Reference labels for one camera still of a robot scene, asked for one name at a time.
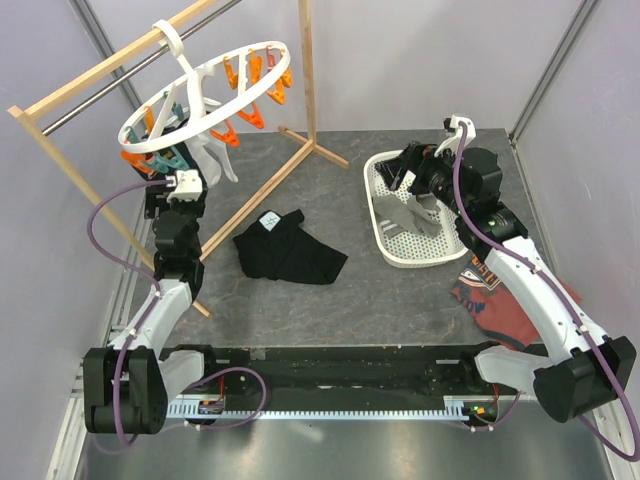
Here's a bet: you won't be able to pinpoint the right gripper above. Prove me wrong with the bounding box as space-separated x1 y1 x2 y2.
376 140 471 216

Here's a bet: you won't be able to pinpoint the grey sock with white stripes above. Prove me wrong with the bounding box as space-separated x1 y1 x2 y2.
373 195 416 238

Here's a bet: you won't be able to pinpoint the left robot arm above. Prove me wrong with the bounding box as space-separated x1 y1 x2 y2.
82 178 220 443

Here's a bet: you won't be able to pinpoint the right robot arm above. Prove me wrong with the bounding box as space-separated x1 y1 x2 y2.
374 142 636 423

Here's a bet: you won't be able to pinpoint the white round clip hanger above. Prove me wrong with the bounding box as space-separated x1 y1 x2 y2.
117 20 292 167

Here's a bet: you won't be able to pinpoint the white sock black stripes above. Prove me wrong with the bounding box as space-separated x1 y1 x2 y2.
185 97 239 187

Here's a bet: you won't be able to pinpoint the white perforated laundry basket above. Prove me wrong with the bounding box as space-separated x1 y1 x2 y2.
363 150 468 268

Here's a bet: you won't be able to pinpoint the metal rack rod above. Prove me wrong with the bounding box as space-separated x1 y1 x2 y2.
40 19 191 136

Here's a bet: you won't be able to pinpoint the black folded garment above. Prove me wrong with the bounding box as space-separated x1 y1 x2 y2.
233 209 348 285

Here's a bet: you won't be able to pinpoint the red printed t-shirt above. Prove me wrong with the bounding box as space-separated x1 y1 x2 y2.
449 252 584 351

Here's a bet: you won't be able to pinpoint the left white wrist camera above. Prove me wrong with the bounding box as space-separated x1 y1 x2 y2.
167 169 204 203

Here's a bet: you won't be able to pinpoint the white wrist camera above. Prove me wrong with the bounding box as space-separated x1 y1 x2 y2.
167 169 204 203
435 114 476 157

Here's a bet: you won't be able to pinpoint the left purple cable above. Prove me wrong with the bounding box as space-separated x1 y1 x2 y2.
87 180 174 454

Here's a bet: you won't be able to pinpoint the purple cable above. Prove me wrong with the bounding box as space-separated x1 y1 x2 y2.
452 124 640 462
87 180 174 454

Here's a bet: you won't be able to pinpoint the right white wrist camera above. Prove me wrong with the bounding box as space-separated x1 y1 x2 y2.
435 114 476 157

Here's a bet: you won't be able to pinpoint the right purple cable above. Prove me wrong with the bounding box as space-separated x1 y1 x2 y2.
452 124 640 462

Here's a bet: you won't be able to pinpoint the wooden drying rack frame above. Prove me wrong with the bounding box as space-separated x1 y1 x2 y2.
7 0 351 319

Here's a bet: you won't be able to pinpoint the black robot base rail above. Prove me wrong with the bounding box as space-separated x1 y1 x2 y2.
161 343 514 410

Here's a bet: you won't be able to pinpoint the white slotted cable duct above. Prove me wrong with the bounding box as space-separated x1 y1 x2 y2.
166 397 489 422

